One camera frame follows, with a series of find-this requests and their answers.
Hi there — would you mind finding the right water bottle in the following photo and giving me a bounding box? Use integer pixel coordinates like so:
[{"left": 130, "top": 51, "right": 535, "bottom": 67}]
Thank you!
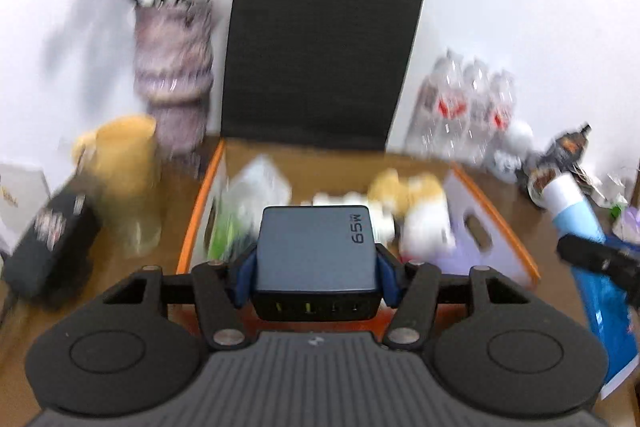
[{"left": 483, "top": 69, "right": 516, "bottom": 166}]

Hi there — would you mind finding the yellow ceramic mug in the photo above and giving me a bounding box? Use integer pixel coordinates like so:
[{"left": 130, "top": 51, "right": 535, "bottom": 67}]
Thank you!
[{"left": 70, "top": 114, "right": 160, "bottom": 197}]

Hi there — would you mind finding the left water bottle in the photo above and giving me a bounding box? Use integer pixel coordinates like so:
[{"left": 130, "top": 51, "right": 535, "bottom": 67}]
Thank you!
[{"left": 405, "top": 49, "right": 461, "bottom": 157}]

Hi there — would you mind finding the orange cardboard storage box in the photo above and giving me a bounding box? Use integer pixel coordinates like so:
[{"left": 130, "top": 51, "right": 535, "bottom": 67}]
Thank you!
[{"left": 176, "top": 136, "right": 542, "bottom": 338}]

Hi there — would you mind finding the black paper gift bag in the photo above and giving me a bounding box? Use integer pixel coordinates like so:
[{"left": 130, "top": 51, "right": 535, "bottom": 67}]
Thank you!
[{"left": 220, "top": 0, "right": 423, "bottom": 150}]

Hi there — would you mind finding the blue white tube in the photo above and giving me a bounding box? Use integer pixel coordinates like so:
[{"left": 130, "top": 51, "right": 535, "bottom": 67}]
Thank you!
[{"left": 542, "top": 173, "right": 639, "bottom": 399}]

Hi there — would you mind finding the purple white ceramic vase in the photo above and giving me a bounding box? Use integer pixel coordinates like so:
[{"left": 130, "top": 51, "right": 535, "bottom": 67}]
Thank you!
[{"left": 134, "top": 2, "right": 214, "bottom": 156}]

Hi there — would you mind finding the grey 65W charger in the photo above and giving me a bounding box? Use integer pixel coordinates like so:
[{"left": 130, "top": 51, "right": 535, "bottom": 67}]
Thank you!
[{"left": 250, "top": 205, "right": 382, "bottom": 322}]

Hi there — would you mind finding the white robot figurine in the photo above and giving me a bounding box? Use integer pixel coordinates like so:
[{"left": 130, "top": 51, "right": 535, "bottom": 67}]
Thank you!
[{"left": 485, "top": 118, "right": 534, "bottom": 183}]

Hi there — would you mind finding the black patterned box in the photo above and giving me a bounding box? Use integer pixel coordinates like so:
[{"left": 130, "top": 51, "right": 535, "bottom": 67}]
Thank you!
[{"left": 2, "top": 186, "right": 101, "bottom": 307}]

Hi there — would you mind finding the iridescent plastic bag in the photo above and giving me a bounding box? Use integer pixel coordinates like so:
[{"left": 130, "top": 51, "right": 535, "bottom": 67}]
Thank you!
[{"left": 221, "top": 155, "right": 292, "bottom": 236}]

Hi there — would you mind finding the clear glass cup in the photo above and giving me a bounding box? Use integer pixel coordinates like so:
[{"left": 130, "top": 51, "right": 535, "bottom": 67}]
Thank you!
[{"left": 107, "top": 186, "right": 163, "bottom": 257}]

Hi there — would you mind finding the water bottle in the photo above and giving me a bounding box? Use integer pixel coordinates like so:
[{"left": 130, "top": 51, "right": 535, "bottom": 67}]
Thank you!
[
  {"left": 483, "top": 69, "right": 516, "bottom": 166},
  {"left": 405, "top": 49, "right": 461, "bottom": 157},
  {"left": 454, "top": 60, "right": 494, "bottom": 165}
]

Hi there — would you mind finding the middle water bottle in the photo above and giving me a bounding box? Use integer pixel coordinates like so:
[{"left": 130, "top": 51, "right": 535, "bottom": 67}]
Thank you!
[{"left": 454, "top": 60, "right": 494, "bottom": 165}]

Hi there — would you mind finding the white yellow plush toy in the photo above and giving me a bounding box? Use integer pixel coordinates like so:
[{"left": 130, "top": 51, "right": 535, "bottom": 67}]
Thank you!
[{"left": 310, "top": 169, "right": 456, "bottom": 262}]

